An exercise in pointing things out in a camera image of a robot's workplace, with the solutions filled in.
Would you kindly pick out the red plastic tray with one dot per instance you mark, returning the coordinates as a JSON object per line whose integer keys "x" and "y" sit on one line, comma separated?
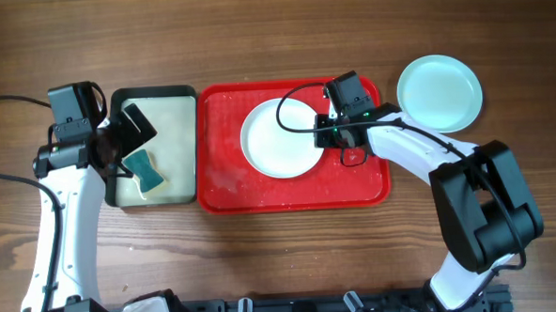
{"x": 227, "y": 184}

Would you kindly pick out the green yellow sponge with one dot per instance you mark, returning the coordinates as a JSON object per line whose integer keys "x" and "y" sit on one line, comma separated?
{"x": 146, "y": 175}

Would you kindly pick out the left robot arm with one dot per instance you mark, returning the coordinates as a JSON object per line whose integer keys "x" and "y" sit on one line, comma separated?
{"x": 84, "y": 149}

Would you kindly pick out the white plate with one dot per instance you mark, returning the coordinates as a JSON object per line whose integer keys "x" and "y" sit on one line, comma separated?
{"x": 273, "y": 151}

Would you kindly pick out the mint green plate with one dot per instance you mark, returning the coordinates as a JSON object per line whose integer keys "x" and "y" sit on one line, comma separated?
{"x": 440, "y": 92}

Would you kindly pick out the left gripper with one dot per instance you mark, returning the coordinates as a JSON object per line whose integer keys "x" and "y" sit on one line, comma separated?
{"x": 123, "y": 127}

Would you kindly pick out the black water basin tray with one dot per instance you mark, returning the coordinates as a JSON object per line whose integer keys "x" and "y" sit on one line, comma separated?
{"x": 172, "y": 111}

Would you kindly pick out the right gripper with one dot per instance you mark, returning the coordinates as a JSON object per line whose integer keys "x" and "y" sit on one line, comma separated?
{"x": 321, "y": 140}

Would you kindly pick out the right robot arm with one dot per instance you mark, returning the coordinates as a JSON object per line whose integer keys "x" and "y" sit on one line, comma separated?
{"x": 486, "y": 210}

